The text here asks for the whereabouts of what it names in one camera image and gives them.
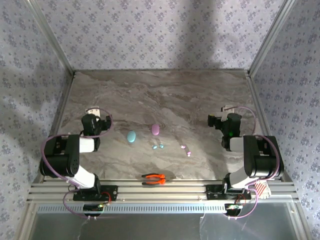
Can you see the blue earbud charging case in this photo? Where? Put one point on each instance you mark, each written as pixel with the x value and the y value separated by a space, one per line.
pixel 131 136

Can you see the purple earbud charging case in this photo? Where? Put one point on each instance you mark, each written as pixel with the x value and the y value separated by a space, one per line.
pixel 155 130

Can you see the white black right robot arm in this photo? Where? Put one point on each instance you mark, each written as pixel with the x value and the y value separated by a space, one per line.
pixel 260 160

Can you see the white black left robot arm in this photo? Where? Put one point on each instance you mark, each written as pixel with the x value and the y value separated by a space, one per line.
pixel 60 160

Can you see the red white striped card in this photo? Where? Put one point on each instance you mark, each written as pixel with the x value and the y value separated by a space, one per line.
pixel 261 190

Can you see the black circuit board holder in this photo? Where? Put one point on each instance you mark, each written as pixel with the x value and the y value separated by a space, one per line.
pixel 233 207
pixel 95 207

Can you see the grey metal panel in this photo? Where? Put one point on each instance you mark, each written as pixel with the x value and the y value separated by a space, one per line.
pixel 160 227

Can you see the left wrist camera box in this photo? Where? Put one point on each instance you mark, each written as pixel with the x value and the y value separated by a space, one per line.
pixel 92 111

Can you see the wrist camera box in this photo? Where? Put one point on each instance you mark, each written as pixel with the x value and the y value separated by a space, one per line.
pixel 92 111
pixel 228 109

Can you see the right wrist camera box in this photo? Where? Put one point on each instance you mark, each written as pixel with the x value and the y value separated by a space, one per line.
pixel 228 109

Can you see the aluminium table side rail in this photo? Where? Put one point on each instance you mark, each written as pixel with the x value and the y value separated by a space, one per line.
pixel 60 112
pixel 261 112

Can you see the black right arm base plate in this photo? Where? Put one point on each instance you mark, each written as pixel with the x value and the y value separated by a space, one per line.
pixel 215 192

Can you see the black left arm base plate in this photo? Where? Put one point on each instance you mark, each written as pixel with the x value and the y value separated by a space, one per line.
pixel 111 192

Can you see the aluminium mounting rail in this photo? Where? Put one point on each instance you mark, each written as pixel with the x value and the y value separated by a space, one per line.
pixel 160 192

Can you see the aluminium frame post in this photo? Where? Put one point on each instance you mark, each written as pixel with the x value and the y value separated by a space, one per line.
pixel 54 40
pixel 272 37

